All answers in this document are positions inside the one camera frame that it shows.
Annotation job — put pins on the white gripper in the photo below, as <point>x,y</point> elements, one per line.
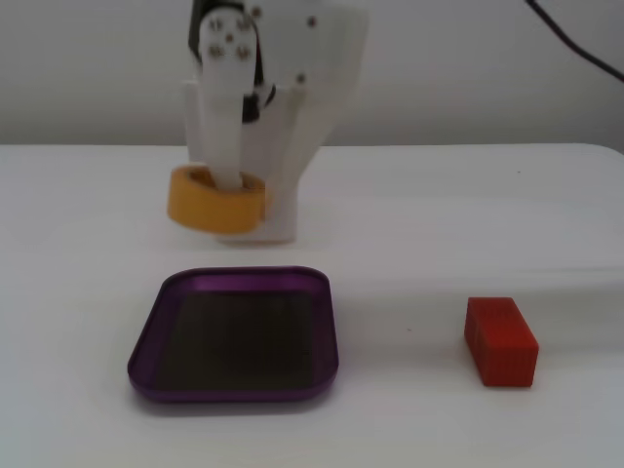
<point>319,73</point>

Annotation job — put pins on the yellow tape roll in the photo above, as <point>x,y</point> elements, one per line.
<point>209,214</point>

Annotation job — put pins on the white plastic container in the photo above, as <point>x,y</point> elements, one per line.
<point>192,127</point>

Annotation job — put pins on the purple metal tray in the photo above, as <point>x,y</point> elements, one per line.
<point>166,292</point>

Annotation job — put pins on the red ribbed block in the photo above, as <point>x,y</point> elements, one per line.
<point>507,356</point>

